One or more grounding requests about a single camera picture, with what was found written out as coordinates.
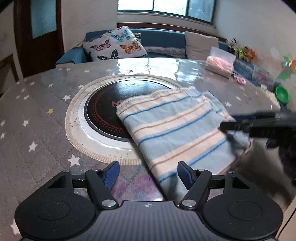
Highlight green plastic bowl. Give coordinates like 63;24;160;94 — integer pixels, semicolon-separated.
274;85;290;105

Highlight green framed window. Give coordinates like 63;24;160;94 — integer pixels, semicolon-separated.
117;0;216;24

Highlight grey star-patterned table cover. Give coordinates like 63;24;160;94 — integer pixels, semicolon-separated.
1;58;274;240

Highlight clear bag with pink item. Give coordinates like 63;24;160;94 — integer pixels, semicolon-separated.
205;46;236;79

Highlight beige cushion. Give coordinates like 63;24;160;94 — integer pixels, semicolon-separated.
185;32;219;61

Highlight butterfly print pillow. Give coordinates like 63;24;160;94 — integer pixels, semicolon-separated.
82;26;147;61

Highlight dark wooden door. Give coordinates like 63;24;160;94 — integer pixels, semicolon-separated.
14;0;64;78

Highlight dark wooden side table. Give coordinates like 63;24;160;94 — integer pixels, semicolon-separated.
0;54;19;95

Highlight black white plush toy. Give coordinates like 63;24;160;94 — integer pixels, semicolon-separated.
226;38;237;54

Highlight pink small object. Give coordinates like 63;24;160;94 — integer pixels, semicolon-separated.
234;75;246;85

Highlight black round induction cooktop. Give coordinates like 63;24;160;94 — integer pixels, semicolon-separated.
84;79;173;142

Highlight blue sofa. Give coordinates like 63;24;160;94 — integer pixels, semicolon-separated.
55;27;232;65

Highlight clear plastic storage box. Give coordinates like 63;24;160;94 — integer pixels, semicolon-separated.
251;65;274;89

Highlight blue striped knit garment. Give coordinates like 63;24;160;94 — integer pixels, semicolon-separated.
116;88;251;201

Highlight orange plush toys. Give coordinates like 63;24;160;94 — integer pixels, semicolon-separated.
236;46;256;63

